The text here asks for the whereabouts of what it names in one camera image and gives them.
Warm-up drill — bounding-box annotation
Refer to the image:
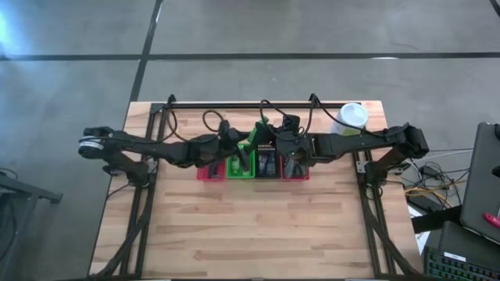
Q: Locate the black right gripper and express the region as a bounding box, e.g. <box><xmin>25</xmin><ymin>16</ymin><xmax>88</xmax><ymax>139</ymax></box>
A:
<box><xmin>275</xmin><ymin>131</ymin><xmax>316</xmax><ymax>169</ymax></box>

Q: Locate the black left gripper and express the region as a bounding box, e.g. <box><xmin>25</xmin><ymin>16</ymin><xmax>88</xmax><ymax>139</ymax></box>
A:
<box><xmin>212</xmin><ymin>130</ymin><xmax>255</xmax><ymax>173</ymax></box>

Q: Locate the red plastic basket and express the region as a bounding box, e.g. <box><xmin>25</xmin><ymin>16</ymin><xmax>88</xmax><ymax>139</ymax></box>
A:
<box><xmin>196</xmin><ymin>158</ymin><xmax>227</xmax><ymax>182</ymax></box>
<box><xmin>280</xmin><ymin>163</ymin><xmax>312</xmax><ymax>182</ymax></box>

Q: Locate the green plastic basket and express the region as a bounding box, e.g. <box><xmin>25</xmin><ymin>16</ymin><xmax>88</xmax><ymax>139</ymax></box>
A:
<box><xmin>226</xmin><ymin>144</ymin><xmax>257</xmax><ymax>180</ymax></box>

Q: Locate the black plastic basket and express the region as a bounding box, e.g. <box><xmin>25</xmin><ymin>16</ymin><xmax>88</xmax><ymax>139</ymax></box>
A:
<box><xmin>255</xmin><ymin>143</ymin><xmax>282</xmax><ymax>180</ymax></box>

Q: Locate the white wipes canister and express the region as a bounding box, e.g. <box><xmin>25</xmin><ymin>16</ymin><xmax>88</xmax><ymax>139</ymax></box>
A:
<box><xmin>330</xmin><ymin>102</ymin><xmax>370</xmax><ymax>137</ymax></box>

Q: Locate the black power brick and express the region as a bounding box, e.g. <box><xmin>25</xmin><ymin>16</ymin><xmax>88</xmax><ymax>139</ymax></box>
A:
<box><xmin>408</xmin><ymin>194</ymin><xmax>445</xmax><ymax>214</ymax></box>

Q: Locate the dark grey case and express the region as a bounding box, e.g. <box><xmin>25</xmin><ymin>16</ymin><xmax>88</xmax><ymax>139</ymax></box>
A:
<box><xmin>437</xmin><ymin>221</ymin><xmax>500</xmax><ymax>261</ymax></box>

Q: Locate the grey laptop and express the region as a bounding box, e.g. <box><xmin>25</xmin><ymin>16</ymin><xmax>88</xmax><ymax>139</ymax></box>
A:
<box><xmin>459</xmin><ymin>122</ymin><xmax>500</xmax><ymax>245</ymax></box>

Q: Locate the black keyboard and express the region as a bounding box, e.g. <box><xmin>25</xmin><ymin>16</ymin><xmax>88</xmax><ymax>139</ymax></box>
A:
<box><xmin>423</xmin><ymin>247</ymin><xmax>500</xmax><ymax>281</ymax></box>

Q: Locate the black metal stand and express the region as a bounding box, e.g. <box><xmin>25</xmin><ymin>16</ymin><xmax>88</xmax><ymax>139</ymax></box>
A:
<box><xmin>0</xmin><ymin>171</ymin><xmax>63</xmax><ymax>281</ymax></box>

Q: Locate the black aluminium table frame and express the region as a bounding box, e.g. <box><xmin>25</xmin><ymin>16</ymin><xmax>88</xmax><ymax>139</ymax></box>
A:
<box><xmin>90</xmin><ymin>93</ymin><xmax>423</xmax><ymax>279</ymax></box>

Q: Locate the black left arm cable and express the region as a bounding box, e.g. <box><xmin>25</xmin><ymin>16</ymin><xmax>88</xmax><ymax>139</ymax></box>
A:
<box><xmin>166</xmin><ymin>108</ymin><xmax>235</xmax><ymax>144</ymax></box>

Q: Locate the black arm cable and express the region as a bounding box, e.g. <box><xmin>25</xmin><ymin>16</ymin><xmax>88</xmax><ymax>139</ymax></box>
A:
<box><xmin>166</xmin><ymin>108</ymin><xmax>235</xmax><ymax>144</ymax></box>
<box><xmin>259</xmin><ymin>93</ymin><xmax>391</xmax><ymax>137</ymax></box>

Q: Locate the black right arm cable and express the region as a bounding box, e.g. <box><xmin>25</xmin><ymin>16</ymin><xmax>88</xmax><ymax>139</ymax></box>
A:
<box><xmin>259</xmin><ymin>93</ymin><xmax>391</xmax><ymax>137</ymax></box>

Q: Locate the yellow cable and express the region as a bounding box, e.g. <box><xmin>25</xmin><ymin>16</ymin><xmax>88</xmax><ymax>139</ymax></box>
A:
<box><xmin>404</xmin><ymin>187</ymin><xmax>445</xmax><ymax>200</ymax></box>

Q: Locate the black strap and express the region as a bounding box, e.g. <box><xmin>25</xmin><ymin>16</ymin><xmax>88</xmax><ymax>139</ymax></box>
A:
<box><xmin>410</xmin><ymin>205</ymin><xmax>463</xmax><ymax>234</ymax></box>

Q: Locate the red tool handle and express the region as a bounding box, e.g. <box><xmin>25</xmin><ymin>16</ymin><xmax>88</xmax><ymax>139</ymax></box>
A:
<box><xmin>483</xmin><ymin>212</ymin><xmax>500</xmax><ymax>230</ymax></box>

